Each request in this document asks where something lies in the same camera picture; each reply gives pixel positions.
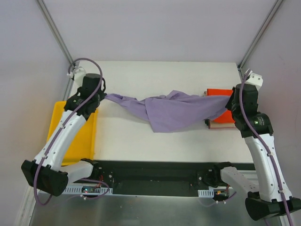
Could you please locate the purple t-shirt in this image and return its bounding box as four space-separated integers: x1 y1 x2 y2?
105 90 230 133

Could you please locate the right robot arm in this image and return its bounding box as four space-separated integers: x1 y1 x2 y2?
212 84 301 224

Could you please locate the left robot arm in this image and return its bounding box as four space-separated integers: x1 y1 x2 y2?
21 73 106 196

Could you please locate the folded orange t-shirt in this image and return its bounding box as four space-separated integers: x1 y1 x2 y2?
206 89 234 124

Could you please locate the folded beige t-shirt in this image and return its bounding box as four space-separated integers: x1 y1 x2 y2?
204 91 235 129

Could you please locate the yellow plastic tray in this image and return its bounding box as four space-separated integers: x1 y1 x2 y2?
47 101 98 166

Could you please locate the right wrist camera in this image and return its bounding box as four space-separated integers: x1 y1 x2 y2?
245 69 263 91

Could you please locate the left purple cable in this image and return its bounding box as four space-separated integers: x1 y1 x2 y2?
33 57 111 206

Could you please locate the left aluminium frame post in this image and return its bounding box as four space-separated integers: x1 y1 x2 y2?
36 0 74 66

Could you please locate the aluminium frame post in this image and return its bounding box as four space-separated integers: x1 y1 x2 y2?
237 0 285 72
36 0 74 66

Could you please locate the right aluminium frame post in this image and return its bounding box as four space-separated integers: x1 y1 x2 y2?
237 0 285 72

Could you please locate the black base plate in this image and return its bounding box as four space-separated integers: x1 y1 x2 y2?
88 161 227 197

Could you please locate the right white cable duct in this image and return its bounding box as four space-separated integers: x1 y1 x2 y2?
198 189 214 198

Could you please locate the white cable duct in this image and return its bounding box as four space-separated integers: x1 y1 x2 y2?
198 189 214 198
63 185 113 195

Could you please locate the left white cable duct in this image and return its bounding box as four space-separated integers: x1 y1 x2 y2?
63 185 113 195

